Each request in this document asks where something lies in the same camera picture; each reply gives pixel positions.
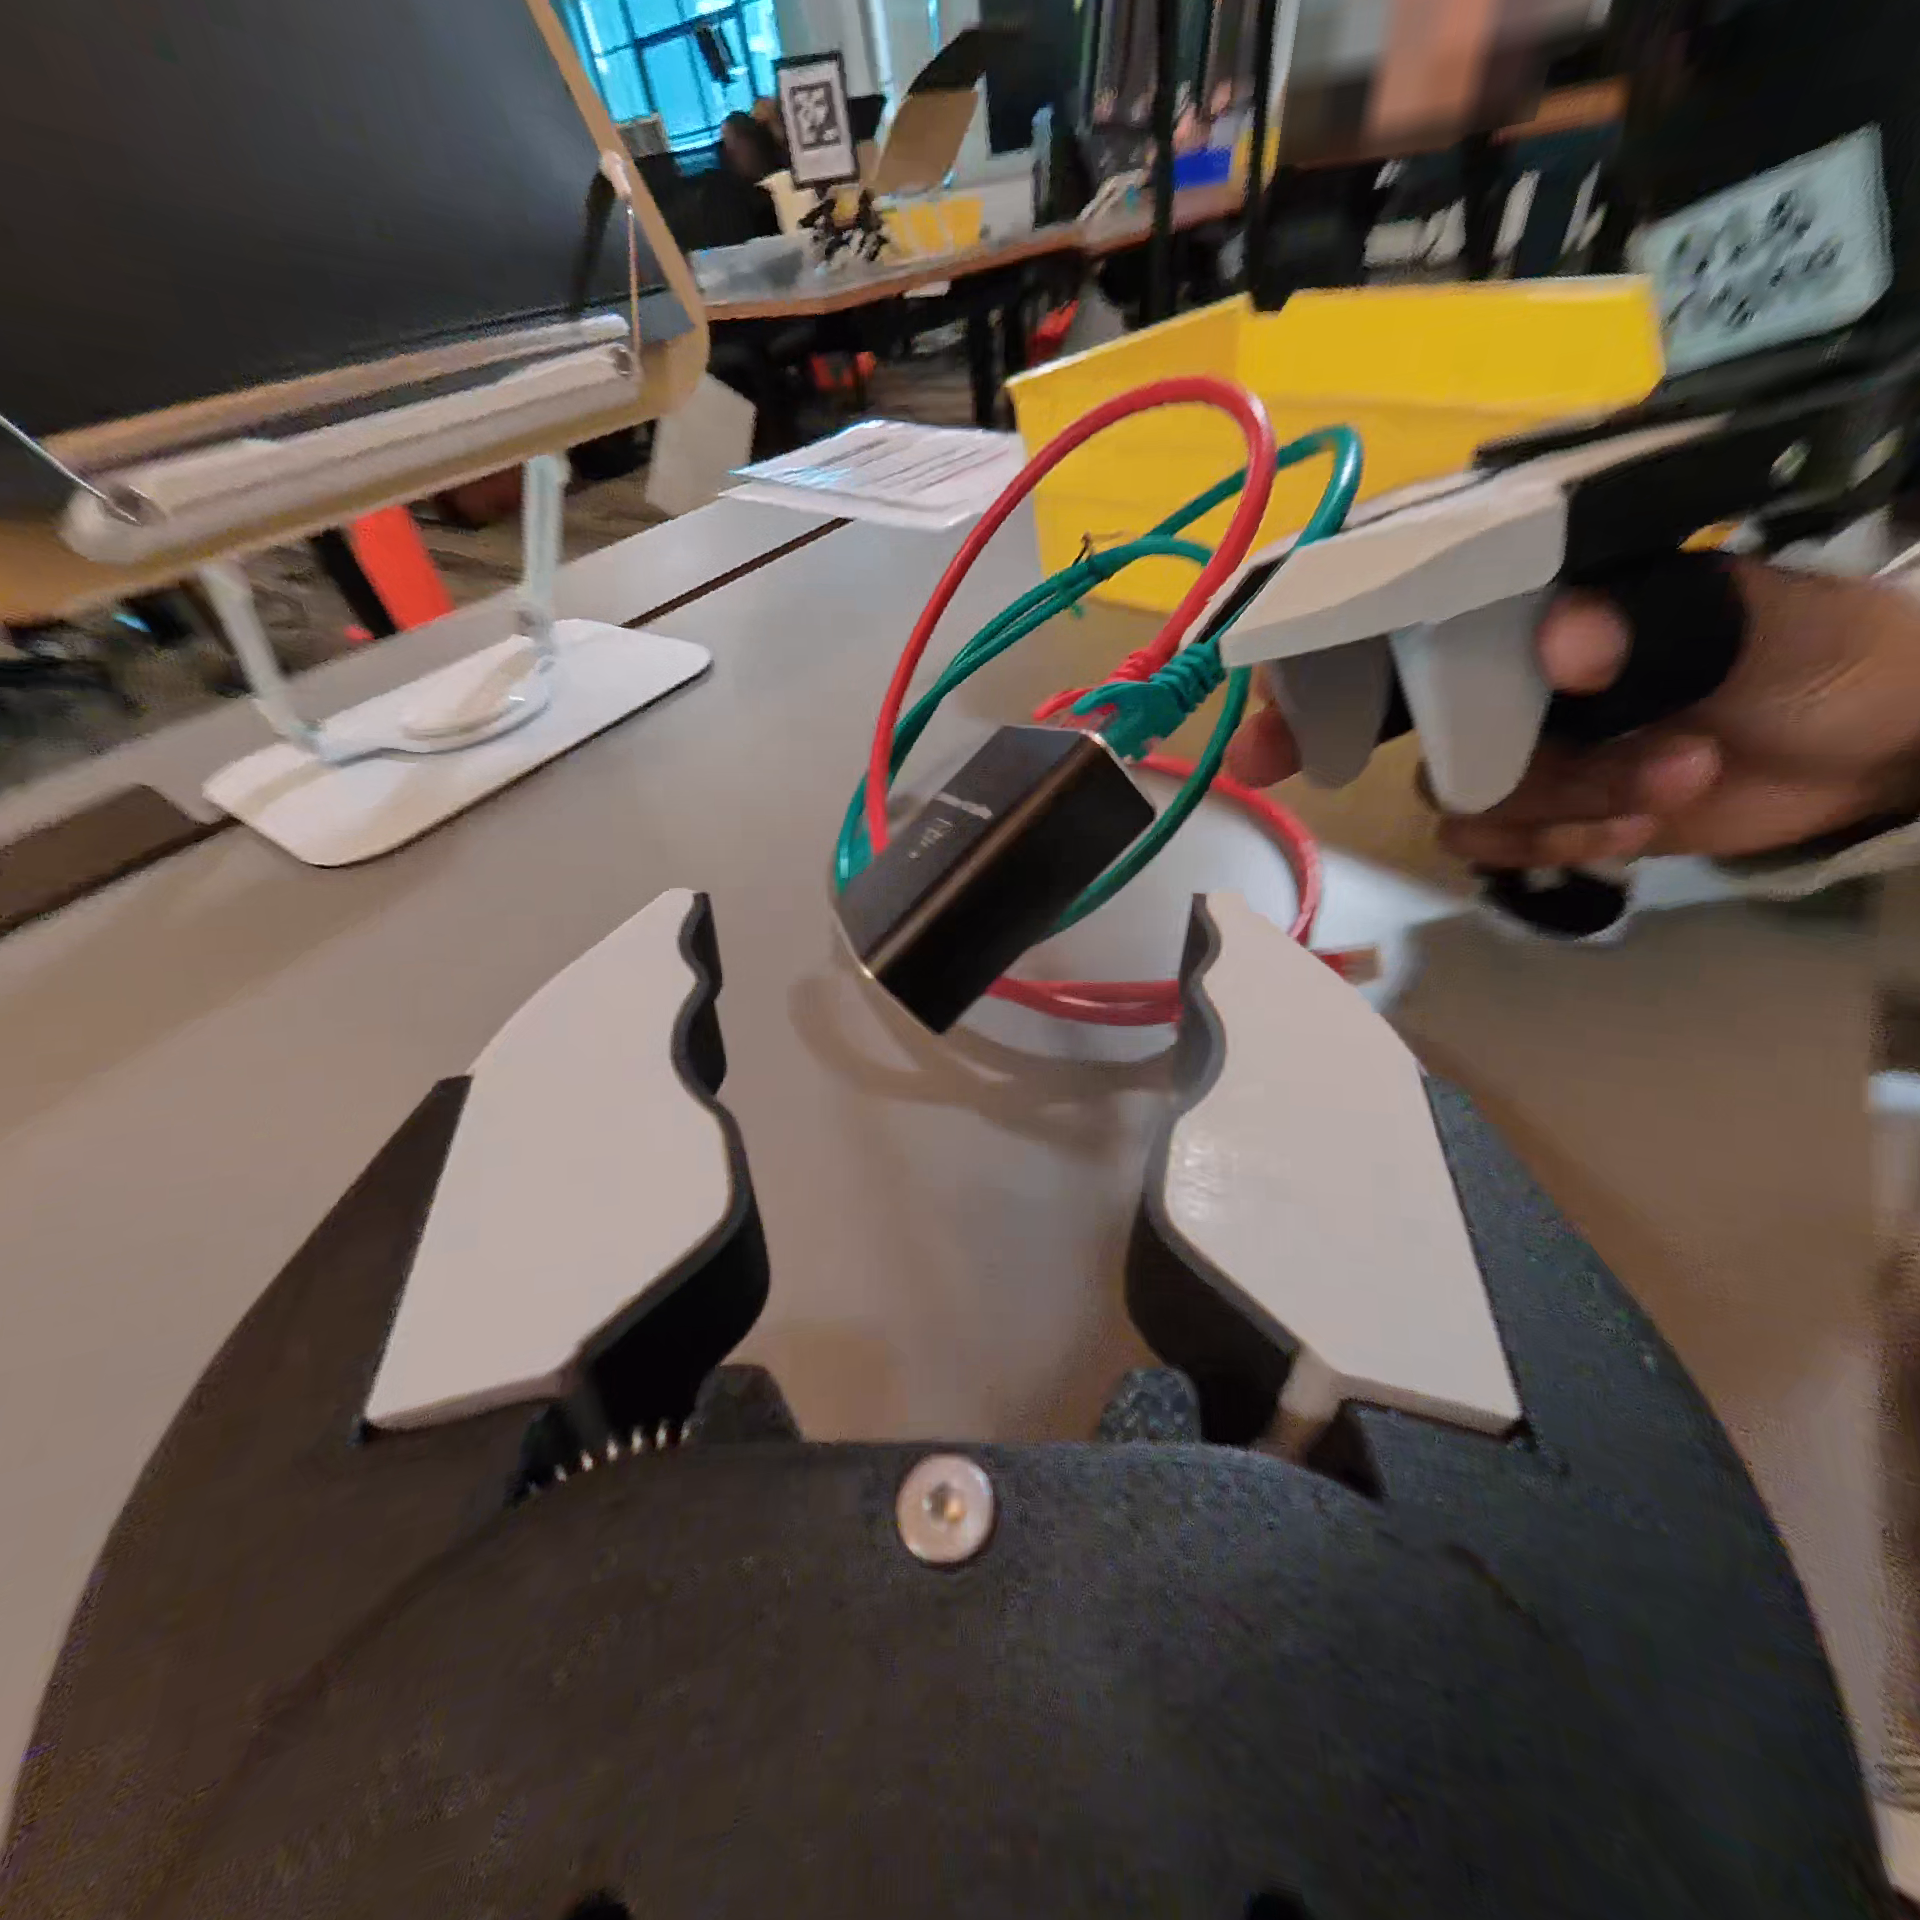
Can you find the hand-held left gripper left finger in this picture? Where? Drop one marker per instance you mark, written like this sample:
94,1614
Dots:
569,1187

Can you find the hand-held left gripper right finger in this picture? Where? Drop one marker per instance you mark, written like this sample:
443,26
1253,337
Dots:
1338,1199

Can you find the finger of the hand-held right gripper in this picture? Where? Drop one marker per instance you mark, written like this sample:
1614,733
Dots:
1518,477
1424,579

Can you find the black two-port adapter box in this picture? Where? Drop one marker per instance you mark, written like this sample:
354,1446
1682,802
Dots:
991,885

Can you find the person's right hand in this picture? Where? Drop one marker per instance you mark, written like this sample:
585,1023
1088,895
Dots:
1831,708

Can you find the yellow plastic bin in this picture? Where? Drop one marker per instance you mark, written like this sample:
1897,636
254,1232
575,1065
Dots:
1424,378

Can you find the blue plastic bin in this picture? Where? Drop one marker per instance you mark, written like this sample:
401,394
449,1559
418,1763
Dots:
1209,165

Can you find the printed paper sheets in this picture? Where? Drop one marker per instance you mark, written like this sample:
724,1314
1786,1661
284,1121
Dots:
885,472

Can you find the small yellow bin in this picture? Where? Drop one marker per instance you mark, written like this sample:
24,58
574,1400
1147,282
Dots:
938,223

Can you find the orange traffic cone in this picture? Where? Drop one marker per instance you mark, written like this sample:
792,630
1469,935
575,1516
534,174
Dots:
396,571

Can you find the wooden background desk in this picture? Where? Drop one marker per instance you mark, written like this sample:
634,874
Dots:
839,292

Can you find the cardboard board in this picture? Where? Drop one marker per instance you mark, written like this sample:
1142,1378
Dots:
922,141

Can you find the white paper tag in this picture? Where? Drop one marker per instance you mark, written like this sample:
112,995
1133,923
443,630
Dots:
697,451

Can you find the black and white marker sign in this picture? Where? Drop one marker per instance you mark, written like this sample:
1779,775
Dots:
815,120

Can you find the black board with wooden frame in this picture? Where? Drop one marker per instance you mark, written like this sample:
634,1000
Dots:
269,180

